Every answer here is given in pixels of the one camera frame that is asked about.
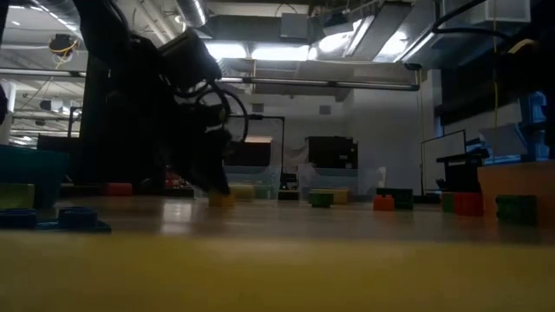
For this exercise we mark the silver ventilation duct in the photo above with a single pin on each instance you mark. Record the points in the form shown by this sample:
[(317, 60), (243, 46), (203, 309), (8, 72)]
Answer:
[(193, 11)]

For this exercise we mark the whiteboard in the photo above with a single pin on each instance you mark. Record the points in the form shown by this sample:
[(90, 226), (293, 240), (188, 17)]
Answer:
[(442, 160)]

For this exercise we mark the black background monitor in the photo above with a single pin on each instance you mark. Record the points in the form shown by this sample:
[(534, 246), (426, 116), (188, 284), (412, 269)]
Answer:
[(256, 156)]

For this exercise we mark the grey ceiling pipe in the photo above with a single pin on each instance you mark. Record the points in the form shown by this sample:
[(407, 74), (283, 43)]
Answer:
[(325, 83)]

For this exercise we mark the clear plastic bin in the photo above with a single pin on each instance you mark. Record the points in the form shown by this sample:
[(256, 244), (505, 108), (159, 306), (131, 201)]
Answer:
[(347, 180), (269, 175)]

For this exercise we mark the red wooden block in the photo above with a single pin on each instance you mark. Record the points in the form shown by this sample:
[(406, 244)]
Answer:
[(118, 189)]

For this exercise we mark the window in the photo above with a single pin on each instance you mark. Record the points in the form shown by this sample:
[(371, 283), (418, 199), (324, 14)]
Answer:
[(535, 112)]

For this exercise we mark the green two-by-four lego brick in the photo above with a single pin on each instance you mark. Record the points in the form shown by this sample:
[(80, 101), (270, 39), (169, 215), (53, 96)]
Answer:
[(403, 197)]

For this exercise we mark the green wooden cube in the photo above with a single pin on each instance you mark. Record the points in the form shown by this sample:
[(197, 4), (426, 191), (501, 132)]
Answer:
[(447, 202)]

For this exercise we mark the small orange-red lego brick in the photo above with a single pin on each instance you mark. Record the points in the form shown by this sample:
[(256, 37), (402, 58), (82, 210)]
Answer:
[(383, 203)]

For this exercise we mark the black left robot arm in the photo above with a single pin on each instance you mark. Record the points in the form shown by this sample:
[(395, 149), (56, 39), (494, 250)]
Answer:
[(112, 34)]

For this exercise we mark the grey ceiling unit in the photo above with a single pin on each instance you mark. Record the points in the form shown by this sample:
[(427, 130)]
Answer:
[(295, 26)]

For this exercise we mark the blue square lego brick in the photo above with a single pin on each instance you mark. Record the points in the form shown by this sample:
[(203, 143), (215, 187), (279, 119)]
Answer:
[(78, 216)]

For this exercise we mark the black background station frame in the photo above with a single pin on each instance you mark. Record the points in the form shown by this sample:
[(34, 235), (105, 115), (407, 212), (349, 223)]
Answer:
[(282, 143)]

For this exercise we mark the white ceiling box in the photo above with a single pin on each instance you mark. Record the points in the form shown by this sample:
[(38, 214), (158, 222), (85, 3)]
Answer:
[(507, 11)]

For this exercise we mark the orange translucent bin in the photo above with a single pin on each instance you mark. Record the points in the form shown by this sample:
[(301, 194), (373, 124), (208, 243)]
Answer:
[(520, 180)]

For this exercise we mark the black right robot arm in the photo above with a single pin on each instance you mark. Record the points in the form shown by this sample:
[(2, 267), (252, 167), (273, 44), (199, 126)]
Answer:
[(537, 73)]

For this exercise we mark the black partition stand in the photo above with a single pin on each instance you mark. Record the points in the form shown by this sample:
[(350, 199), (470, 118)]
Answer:
[(93, 130)]

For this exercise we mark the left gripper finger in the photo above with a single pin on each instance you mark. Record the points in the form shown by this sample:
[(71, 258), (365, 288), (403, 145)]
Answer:
[(212, 180)]

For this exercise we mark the grey tilted panel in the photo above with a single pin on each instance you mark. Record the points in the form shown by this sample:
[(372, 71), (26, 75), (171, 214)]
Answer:
[(503, 141)]

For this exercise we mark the black background box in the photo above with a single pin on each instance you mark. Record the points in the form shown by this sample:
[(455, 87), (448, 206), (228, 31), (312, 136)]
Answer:
[(331, 151)]

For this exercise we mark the teal plastic bin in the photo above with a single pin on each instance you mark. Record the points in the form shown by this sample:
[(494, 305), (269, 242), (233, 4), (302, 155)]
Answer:
[(43, 169)]

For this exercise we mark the light green arch block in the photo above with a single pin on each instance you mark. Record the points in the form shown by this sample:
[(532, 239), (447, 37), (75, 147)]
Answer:
[(17, 196)]

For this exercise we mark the red wooden cube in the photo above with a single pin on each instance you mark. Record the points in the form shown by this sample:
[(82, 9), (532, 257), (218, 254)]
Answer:
[(468, 203)]

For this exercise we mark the ceiling light panel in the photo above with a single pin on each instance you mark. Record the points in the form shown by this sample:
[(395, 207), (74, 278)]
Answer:
[(225, 50), (279, 53)]

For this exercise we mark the black background desk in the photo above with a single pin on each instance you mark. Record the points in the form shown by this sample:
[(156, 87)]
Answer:
[(464, 173)]

